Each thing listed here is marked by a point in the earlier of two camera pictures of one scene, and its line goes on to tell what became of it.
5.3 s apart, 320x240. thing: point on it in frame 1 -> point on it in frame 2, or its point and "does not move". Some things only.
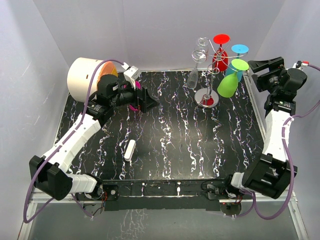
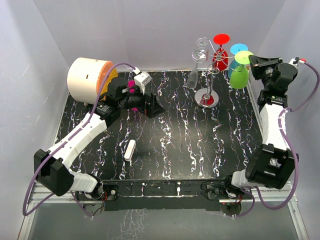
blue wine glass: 238,49 does not move
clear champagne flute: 198,56 does not move
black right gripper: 275,66 does not move
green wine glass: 228,86 -> 239,75
